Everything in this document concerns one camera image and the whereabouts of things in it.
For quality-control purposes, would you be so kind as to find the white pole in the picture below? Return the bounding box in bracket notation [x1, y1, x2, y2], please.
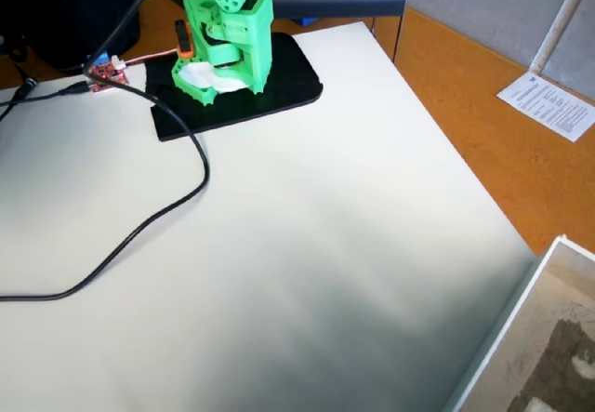
[528, 0, 595, 76]

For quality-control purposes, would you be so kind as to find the red white servo wire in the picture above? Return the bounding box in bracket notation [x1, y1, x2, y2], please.
[121, 47, 180, 67]

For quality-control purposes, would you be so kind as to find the dark bag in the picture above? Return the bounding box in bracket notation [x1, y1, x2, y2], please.
[0, 0, 141, 77]

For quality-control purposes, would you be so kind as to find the black servo with orange label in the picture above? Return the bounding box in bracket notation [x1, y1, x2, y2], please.
[173, 19, 196, 58]

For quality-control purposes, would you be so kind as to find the long black camera cable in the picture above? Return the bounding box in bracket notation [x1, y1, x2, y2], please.
[0, 0, 211, 303]

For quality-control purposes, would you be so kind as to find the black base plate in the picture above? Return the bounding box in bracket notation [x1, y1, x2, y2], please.
[144, 32, 324, 143]

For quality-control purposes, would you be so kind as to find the black power cable with plug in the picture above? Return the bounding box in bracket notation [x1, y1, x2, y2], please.
[0, 60, 42, 123]

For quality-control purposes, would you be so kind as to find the white framed picture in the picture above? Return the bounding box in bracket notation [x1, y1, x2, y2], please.
[439, 233, 595, 412]

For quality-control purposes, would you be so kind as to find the white printed paper sheet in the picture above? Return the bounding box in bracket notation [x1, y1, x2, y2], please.
[496, 71, 595, 143]

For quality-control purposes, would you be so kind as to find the black usb cable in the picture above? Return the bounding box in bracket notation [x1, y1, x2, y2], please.
[0, 81, 90, 109]

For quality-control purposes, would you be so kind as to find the red controller board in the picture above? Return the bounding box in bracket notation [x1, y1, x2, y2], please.
[82, 53, 132, 95]

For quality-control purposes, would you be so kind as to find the white crumpled tissue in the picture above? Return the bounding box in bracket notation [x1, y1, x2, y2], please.
[178, 61, 250, 95]

